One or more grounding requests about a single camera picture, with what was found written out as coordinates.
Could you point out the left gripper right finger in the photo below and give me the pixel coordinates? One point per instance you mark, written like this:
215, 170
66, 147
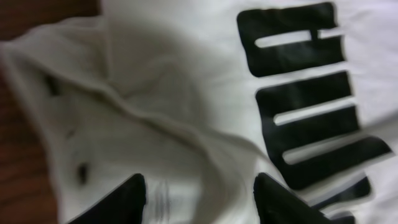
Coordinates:
277, 205

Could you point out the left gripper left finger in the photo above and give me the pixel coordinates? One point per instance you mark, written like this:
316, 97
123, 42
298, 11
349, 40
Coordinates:
124, 205

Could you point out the white printed t-shirt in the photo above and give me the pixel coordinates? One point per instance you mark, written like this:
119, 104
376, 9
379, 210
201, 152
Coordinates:
201, 96

